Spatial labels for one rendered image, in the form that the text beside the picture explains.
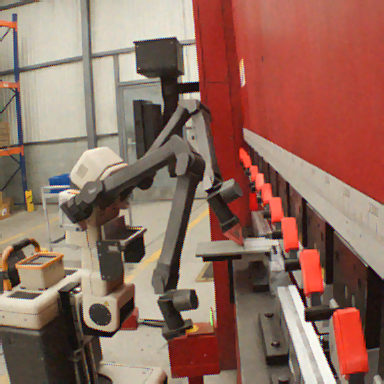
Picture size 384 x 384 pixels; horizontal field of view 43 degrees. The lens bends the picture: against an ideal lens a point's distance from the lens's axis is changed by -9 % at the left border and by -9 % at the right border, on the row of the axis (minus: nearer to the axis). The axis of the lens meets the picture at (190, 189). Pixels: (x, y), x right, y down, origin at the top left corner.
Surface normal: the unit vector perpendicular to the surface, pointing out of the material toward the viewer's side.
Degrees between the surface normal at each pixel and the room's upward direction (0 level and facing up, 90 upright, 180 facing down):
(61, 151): 90
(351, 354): 39
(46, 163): 90
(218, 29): 90
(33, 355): 90
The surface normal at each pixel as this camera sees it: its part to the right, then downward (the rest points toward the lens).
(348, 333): -0.09, -0.68
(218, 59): -0.05, 0.14
